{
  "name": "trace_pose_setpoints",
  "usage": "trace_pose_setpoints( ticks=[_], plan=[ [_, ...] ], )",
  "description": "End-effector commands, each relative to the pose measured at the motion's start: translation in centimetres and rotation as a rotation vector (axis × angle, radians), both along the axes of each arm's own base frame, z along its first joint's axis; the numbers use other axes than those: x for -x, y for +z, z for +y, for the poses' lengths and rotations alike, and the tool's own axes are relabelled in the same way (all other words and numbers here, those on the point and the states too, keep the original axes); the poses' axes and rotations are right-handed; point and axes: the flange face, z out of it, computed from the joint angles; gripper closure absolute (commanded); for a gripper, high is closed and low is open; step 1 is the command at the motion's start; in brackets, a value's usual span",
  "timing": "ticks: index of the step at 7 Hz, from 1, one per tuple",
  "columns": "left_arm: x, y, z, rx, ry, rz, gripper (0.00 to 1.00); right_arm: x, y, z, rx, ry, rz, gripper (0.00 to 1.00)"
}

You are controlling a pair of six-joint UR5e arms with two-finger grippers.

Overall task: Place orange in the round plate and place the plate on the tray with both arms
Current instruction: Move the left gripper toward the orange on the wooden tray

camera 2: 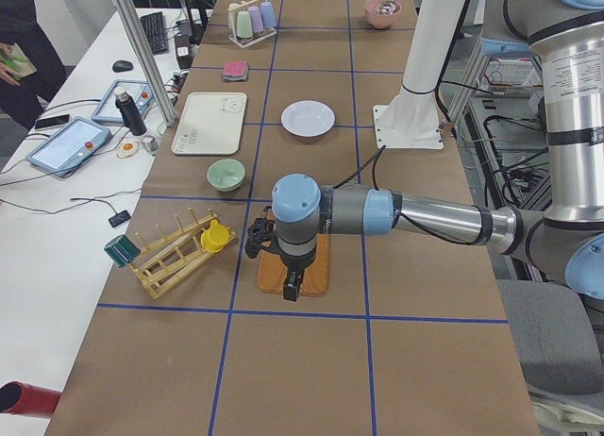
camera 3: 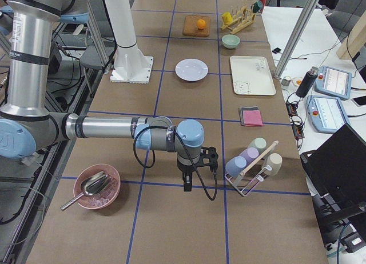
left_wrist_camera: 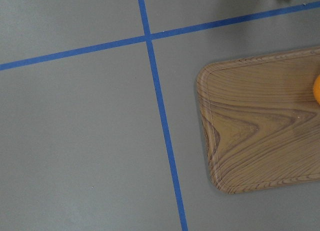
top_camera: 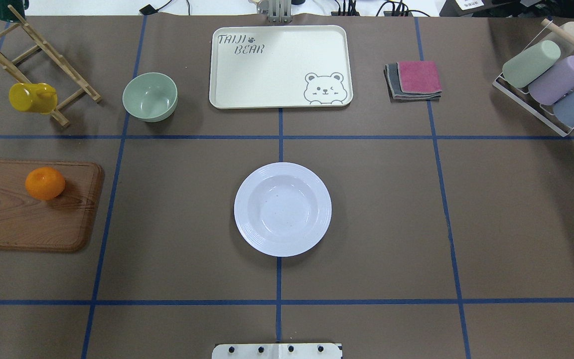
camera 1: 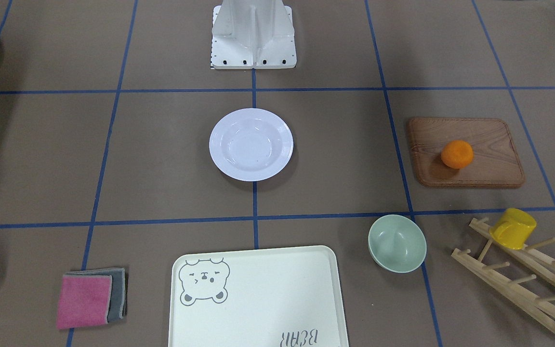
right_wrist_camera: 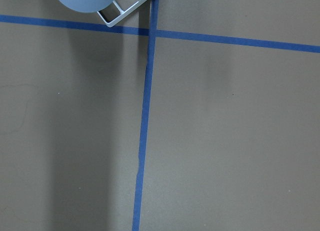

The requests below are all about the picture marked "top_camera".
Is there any purple plastic cup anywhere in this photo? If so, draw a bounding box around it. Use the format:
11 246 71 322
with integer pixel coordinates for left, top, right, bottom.
528 55 574 105

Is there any white round plate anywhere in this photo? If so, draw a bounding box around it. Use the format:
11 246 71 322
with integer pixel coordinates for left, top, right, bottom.
233 162 332 257

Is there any green plastic cup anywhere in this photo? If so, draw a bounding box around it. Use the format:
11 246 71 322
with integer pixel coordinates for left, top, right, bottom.
502 40 561 88

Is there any cream bear serving tray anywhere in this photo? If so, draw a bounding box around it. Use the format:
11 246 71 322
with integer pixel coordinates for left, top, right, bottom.
209 25 353 109

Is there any grey folded cloth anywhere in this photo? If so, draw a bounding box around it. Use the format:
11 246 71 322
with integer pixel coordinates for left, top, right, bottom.
385 62 442 101

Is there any white wire cup rack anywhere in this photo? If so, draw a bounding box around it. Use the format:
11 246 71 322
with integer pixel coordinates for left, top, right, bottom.
493 27 574 137

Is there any yellow mug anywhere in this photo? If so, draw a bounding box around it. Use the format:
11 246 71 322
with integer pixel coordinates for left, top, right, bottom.
7 83 58 114

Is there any dark green mug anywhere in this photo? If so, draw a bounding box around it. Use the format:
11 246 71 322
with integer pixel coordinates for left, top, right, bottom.
0 0 29 23

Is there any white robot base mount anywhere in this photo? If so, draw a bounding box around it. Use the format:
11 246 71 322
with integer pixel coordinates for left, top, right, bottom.
211 343 344 359

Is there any wooden rack handle rod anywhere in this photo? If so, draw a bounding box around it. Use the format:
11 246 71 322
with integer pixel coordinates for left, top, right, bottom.
541 18 574 46

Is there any green ceramic bowl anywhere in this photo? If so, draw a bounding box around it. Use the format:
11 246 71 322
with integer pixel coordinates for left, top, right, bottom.
122 72 178 123

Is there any wooden drying rack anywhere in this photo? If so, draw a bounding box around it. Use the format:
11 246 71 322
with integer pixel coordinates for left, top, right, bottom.
0 6 102 129

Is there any orange fruit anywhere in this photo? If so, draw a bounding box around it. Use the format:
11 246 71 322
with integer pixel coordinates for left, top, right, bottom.
24 167 66 201

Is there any wooden cutting board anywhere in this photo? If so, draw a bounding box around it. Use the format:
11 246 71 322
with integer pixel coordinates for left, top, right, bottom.
0 159 104 252

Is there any pink folded cloth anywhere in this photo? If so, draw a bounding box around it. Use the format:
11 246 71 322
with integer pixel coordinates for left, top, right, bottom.
397 61 442 95

